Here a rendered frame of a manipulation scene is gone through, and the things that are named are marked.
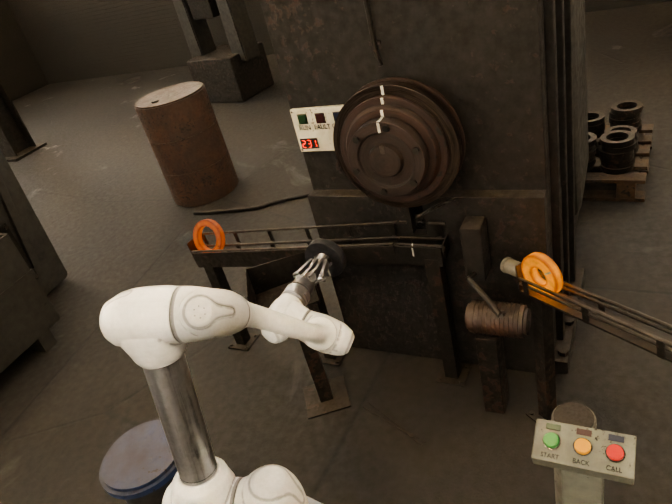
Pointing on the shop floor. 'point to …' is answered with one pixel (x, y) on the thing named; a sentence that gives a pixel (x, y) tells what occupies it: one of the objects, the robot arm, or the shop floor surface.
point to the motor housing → (517, 325)
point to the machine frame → (486, 85)
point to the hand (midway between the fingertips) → (324, 254)
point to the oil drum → (187, 143)
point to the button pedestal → (571, 461)
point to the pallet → (618, 152)
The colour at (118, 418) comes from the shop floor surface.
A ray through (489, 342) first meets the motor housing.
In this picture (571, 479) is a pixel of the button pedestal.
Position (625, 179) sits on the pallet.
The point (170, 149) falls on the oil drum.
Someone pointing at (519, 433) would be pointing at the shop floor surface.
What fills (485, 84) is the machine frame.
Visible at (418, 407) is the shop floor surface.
